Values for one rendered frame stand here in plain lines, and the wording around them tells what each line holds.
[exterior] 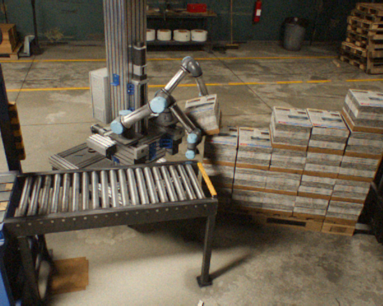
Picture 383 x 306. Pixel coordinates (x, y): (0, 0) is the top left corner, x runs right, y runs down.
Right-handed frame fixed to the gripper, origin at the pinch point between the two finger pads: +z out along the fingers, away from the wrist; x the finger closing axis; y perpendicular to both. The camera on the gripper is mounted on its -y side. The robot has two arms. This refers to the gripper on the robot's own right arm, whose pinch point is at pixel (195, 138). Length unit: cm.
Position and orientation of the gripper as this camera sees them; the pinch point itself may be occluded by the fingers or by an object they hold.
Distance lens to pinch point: 323.0
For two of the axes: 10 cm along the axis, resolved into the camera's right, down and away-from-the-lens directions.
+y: -2.7, -8.6, -4.4
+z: 1.3, -4.9, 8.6
